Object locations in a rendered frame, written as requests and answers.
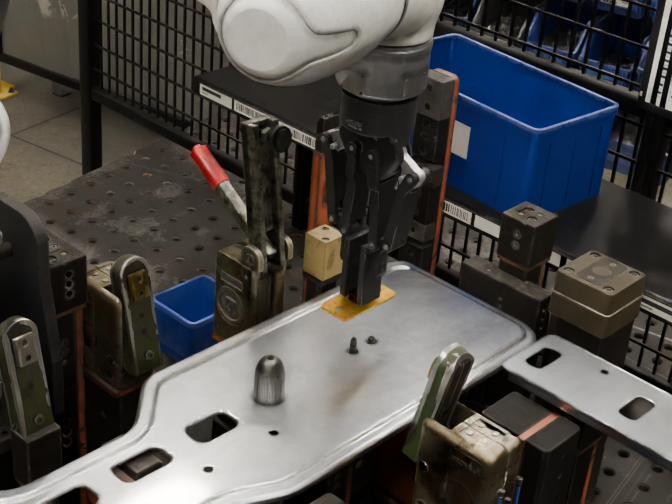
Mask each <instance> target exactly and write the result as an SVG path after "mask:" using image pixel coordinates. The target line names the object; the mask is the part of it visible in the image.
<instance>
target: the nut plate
mask: <svg viewBox="0 0 672 504"><path fill-rule="evenodd" d="M380 291H382V292H380V297H379V298H377V299H375V300H373V301H371V302H370V303H368V304H366V305H364V306H360V305H358V304H356V297H357V288H355V289H353V290H351V291H349V295H348V296H346V297H344V296H342V295H339V296H337V297H335V298H333V299H331V300H329V301H326V302H324V303H322V304H321V309H322V310H323V311H325V312H327V313H328V314H330V315H332V316H333V317H335V318H337V319H339V320H340V321H343V322H347V321H349V320H351V319H353V318H355V317H357V316H359V315H361V314H363V313H365V312H367V311H369V310H371V309H373V308H375V307H377V306H379V305H381V304H383V303H385V302H387V301H389V300H391V299H392V298H394V297H395V296H396V292H395V291H393V290H391V289H389V288H387V287H386V286H384V285H382V284H381V290H380ZM335 309H342V310H344V311H341V312H339V311H336V310H335Z"/></svg>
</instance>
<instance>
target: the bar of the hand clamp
mask: <svg viewBox="0 0 672 504"><path fill-rule="evenodd" d="M240 132H241V139H242V153H243V168H244V183H245V198H246V213H247V227H248V242H249V245H254V246H255V247H257V248H258V249H259V250H260V251H261V253H262V255H263V259H264V264H263V271H262V272H260V273H262V274H264V273H266V272H267V271H268V269H267V253H266V237H265V232H266V231H267V237H268V238H269V240H270V241H271V243H272V244H273V245H275V247H276V249H277V252H276V254H275V255H274V256H273V257H272V258H271V259H268V261H269V262H272V263H275V264H277V265H280V266H282V265H284V264H285V263H286V262H285V244H284V226H283V208H282V190H281V171H280V153H282V152H285V151H286V150H287V149H288V148H289V146H290V144H291V141H292V133H291V131H290V129H289V128H288V127H286V126H282V125H278V120H277V119H275V118H272V117H270V116H267V115H262V116H259V117H256V118H253V119H250V120H247V121H244V122H241V126H240Z"/></svg>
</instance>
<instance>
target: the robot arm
mask: <svg viewBox="0 0 672 504"><path fill-rule="evenodd" d="M197 1H199V2H200V3H202V4H203V5H205V6H206V7H207V8H208V9H209V10H210V12H211V14H212V20H213V24H214V27H215V29H216V31H217V33H218V37H219V40H220V43H221V46H222V49H223V51H224V53H225V55H226V56H227V58H228V60H229V61H230V62H231V63H232V65H233V66H234V67H235V68H236V69H237V70H238V71H240V72H241V73H242V74H244V75H245V76H247V77H248V78H250V79H252V80H254V81H257V82H260V83H263V84H267V85H272V86H298V85H304V84H308V83H312V82H316V81H319V80H321V79H324V78H326V77H329V76H331V75H333V74H335V77H336V81H337V83H338V84H339V85H340V86H341V99H340V111H339V119H340V121H341V123H342V124H341V125H340V127H337V128H334V129H331V130H329V131H326V132H323V133H321V134H320V135H319V139H320V142H321V146H322V149H323V152H324V158H325V178H326V197H327V217H328V221H329V222H330V223H331V224H336V225H337V226H338V227H339V230H340V233H341V234H342V238H341V248H340V258H341V260H343V264H342V273H341V283H340V292H339V294H340V295H342V296H344V297H346V296H348V295H349V291H351V290H353V289H355V288H357V297H356V304H358V305H360V306H364V305H366V304H368V303H370V302H371V301H373V300H375V299H377V298H379V297H380V290H381V280H382V275H383V274H385V272H386V269H387V259H388V253H389V252H391V251H393V250H395V249H397V248H400V247H402V246H404V245H405V244H406V241H407V237H408V234H409V230H410V227H411V223H412V220H413V216H414V213H415V209H416V206H417V202H418V199H419V195H420V191H421V188H422V187H423V185H424V184H425V183H426V182H427V180H428V179H429V178H430V175H431V173H430V170H429V169H428V168H426V167H423V168H421V169H420V168H419V167H418V166H417V164H416V163H415V162H414V161H413V159H412V158H411V156H412V148H411V145H410V135H411V133H412V130H413V128H414V126H415V122H416V113H417V105H418V97H419V94H421V93H422V92H423V91H424V90H425V88H426V86H427V82H428V74H429V66H430V57H431V49H432V48H433V34H434V29H435V25H436V22H437V19H438V17H439V15H440V13H441V11H442V8H443V5H444V0H197ZM10 134H11V129H10V121H9V117H8V114H7V112H6V110H5V108H4V106H3V104H2V103H1V101H0V163H1V161H2V159H3V157H4V156H5V153H6V151H7V148H8V145H9V141H10ZM401 168H402V173H401V176H400V177H399V178H398V175H399V170H400V169H401ZM398 180H399V182H401V183H400V184H399V186H398V188H397V191H396V194H395V198H394V191H395V185H396V184H397V182H398ZM369 189H370V207H369V231H367V230H365V229H364V230H362V231H360V230H361V229H363V228H365V227H367V226H368V224H366V223H365V222H364V218H365V213H366V206H367V201H368V195H369ZM338 207H340V209H339V210H338ZM365 224H366V225H365ZM363 225H364V226H363Z"/></svg>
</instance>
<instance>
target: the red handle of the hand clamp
mask: <svg viewBox="0 0 672 504"><path fill-rule="evenodd" d="M191 150H192V152H191V154H190V157H191V158H192V160H193V161H194V162H195V164H196V165H197V167H198V168H199V170H200V171H201V173H202V174H203V176H204V177H205V179H206V180H207V182H208V183H209V184H210V186H211V187H212V189H213V190H214V191H216V192H217V194H218V195H219V197H220V198H221V200H222V201H223V202H224V204H225V205H226V207H227V208H228V210H229V211H230V213H231V214H232V216H233V217H234V219H235V220H236V221H237V223H238V224H239V226H240V227H241V229H242V230H243V232H244V233H245V235H246V236H247V238H248V227H247V213H246V205H245V204H244V202H243V201H242V200H241V198H240V197H239V195H238V194H237V192H236V191H235V189H234V188H233V186H232V185H231V184H230V182H229V181H230V180H229V178H228V177H227V175H226V174H225V172H224V171H223V169H222V168H221V167H220V165H219V164H218V162H217V161H216V159H215V158H214V156H213V155H212V153H211V152H210V151H209V149H208V148H207V146H206V145H200V144H198V145H195V146H194V147H193V148H192V149H191ZM265 237H266V253H267V260H268V259H271V258H272V257H273V256H274V255H275V254H276V252H277V249H276V247H275V245H273V244H272V243H271V241H270V240H269V238H268V237H267V236H266V234H265Z"/></svg>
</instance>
